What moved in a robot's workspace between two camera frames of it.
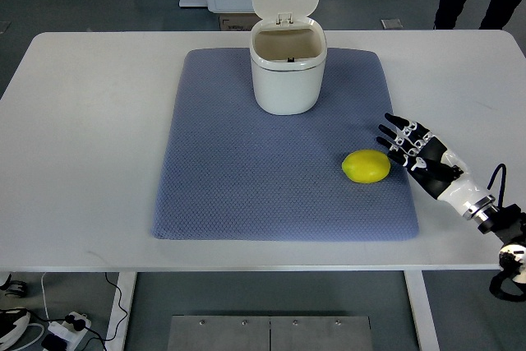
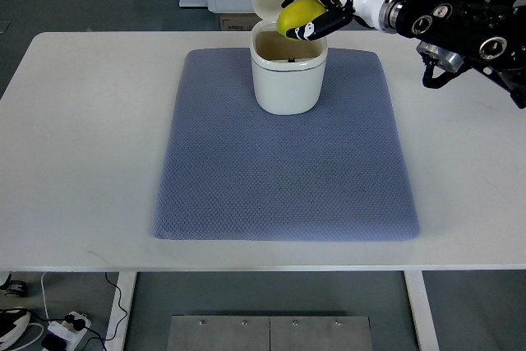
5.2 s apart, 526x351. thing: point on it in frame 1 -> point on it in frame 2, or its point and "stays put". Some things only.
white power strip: x=67 y=332 stays put
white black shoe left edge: x=14 y=288 stays put
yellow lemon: x=366 y=166 -> x=297 y=13
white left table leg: x=126 y=282 stays put
